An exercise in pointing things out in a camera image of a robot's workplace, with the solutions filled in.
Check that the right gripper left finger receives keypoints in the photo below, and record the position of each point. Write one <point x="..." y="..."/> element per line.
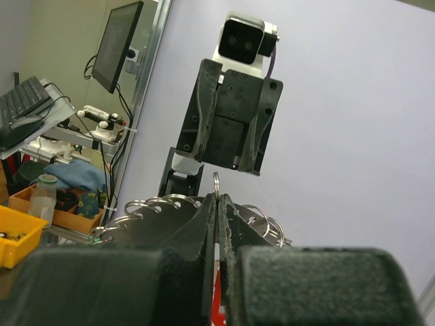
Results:
<point x="162" y="276"/>

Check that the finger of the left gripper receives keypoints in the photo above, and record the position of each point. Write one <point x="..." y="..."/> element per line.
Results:
<point x="260" y="124"/>
<point x="195" y="129"/>

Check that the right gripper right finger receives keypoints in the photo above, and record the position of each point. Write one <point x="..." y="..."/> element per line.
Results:
<point x="263" y="284"/>

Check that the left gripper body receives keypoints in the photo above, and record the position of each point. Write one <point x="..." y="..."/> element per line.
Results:
<point x="233" y="105"/>

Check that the metal ring key organizer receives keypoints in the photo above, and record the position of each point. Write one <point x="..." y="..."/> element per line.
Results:
<point x="132" y="213"/>

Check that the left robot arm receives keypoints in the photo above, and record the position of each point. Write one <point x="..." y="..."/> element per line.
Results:
<point x="183" y="175"/>

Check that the black computer monitor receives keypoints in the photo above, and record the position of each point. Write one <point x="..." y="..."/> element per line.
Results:
<point x="115" y="44"/>

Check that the blue cloth on bench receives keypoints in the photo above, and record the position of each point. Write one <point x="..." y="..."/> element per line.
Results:
<point x="77" y="174"/>

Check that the clear plastic bottle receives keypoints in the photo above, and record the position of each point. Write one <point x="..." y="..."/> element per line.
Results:
<point x="43" y="199"/>

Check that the yellow plastic bin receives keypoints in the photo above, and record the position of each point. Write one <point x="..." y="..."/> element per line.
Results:
<point x="20" y="234"/>

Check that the black keyboard on stand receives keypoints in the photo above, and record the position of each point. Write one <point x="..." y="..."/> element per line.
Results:
<point x="26" y="99"/>

